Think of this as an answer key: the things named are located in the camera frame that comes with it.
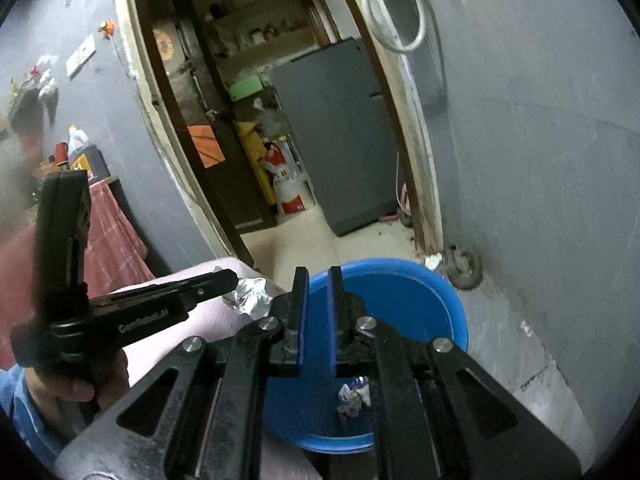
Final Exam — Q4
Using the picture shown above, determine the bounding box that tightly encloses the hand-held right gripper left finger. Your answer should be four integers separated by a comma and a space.
54, 266, 310, 480

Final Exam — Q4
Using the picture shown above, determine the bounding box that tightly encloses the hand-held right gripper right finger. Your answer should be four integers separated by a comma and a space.
326, 265, 583, 480

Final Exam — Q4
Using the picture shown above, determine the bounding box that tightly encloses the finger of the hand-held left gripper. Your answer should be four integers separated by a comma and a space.
90, 269, 239, 312

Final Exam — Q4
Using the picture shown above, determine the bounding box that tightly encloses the silver wrapper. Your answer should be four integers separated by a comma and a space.
221, 276, 274, 319

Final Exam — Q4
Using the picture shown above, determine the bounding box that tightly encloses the blue plastic bucket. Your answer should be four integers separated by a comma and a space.
262, 258, 469, 456

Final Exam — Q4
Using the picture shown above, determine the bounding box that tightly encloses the purple and white wrapper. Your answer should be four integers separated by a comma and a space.
336, 376, 372, 419

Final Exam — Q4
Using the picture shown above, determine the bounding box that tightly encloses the person's left forearm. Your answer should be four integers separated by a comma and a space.
0, 365, 66, 467

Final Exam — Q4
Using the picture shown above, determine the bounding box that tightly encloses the person's left hand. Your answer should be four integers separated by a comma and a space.
22, 352, 131, 425

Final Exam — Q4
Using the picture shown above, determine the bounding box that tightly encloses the pink table cover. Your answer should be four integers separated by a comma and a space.
107, 257, 326, 480

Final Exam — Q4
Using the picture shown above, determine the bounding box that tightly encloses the red checked cloth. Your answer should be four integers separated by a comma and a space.
0, 177, 156, 371

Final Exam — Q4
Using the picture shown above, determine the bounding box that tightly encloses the dark wooden door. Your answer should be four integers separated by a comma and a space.
142, 0, 279, 234

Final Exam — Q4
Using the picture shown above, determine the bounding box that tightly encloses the large cooking oil jug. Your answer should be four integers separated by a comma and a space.
67, 127, 109, 181

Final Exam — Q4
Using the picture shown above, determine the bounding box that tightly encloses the white sack red print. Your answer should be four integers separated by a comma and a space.
262, 140, 316, 217

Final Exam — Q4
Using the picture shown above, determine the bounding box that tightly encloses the pink slipper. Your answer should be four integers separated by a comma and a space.
397, 184, 415, 226

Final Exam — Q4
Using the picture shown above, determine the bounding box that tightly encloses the yellow bag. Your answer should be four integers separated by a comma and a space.
234, 120, 279, 206

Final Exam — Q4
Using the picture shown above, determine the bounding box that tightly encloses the white crumpled bag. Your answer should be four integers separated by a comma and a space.
36, 67, 61, 112

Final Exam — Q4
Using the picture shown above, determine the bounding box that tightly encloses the grey refrigerator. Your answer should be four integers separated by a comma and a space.
270, 37, 401, 237

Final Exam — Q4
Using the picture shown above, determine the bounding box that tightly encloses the green box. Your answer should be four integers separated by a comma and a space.
227, 76, 266, 102

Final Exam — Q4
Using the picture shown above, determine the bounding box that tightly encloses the sunflower decoration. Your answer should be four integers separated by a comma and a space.
152, 27, 176, 61

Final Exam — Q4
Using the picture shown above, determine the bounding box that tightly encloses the back room shelf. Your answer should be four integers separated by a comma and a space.
197, 7, 326, 59

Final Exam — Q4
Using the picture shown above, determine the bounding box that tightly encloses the dark wall basket rack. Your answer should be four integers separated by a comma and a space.
7, 80, 55, 131

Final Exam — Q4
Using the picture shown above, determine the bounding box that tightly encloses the white door frame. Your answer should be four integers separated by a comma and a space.
112, 0, 444, 271

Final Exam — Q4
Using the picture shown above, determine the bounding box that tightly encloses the white wall switch plate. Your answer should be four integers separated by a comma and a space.
65, 34, 97, 80

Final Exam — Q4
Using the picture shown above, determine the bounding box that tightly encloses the white looped cable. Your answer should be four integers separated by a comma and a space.
350, 0, 427, 54

